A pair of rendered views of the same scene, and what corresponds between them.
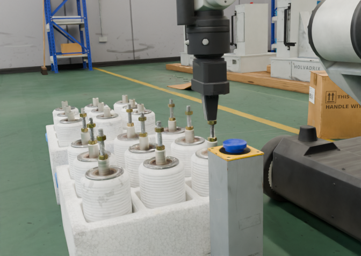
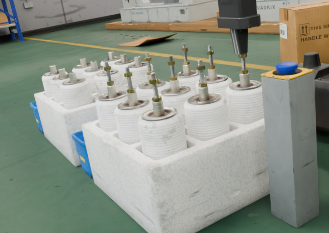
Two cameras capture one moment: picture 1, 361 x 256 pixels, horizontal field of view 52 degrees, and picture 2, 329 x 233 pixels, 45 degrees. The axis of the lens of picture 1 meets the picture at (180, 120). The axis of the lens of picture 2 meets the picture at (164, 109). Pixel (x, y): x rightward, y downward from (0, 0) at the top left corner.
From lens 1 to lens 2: 25 cm
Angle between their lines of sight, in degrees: 8
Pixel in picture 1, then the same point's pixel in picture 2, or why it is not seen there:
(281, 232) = not seen: hidden behind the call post
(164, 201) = (216, 132)
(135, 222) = (199, 153)
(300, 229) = (318, 147)
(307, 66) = (261, 6)
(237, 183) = (296, 99)
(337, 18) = not seen: outside the picture
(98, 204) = (162, 142)
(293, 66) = not seen: hidden behind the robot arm
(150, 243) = (212, 171)
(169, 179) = (219, 111)
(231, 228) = (293, 140)
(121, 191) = (180, 127)
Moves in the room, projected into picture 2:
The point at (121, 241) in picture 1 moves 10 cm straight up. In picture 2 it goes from (189, 172) to (182, 126)
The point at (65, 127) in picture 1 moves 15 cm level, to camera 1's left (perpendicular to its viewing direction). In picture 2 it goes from (71, 88) to (22, 98)
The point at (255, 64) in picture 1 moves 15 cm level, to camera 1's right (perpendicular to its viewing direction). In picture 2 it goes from (204, 11) to (218, 9)
